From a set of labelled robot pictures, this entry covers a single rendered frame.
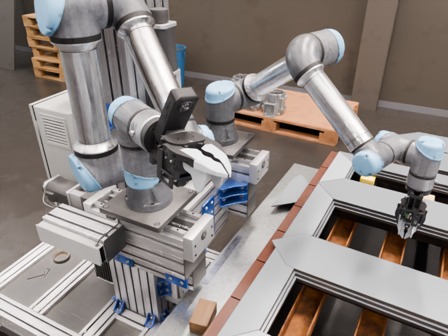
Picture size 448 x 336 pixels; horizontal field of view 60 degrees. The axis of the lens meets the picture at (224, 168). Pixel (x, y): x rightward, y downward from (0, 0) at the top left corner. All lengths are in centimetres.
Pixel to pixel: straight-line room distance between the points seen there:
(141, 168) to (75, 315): 137
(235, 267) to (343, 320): 44
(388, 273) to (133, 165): 88
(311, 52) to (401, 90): 393
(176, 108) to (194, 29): 518
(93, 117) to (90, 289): 132
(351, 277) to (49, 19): 107
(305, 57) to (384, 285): 73
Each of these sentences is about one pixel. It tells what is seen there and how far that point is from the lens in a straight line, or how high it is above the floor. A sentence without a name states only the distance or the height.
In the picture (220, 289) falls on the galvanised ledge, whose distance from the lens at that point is 146.
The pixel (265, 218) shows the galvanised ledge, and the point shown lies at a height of 68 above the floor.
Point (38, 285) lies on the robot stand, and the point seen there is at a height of 21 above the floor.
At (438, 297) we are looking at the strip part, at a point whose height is 85.
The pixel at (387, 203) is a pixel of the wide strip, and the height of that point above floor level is 85.
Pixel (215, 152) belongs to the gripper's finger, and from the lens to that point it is 63.
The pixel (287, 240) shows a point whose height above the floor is 85.
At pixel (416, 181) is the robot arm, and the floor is 114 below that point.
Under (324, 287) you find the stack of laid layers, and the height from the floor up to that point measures 83.
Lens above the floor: 175
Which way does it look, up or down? 30 degrees down
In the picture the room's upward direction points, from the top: straight up
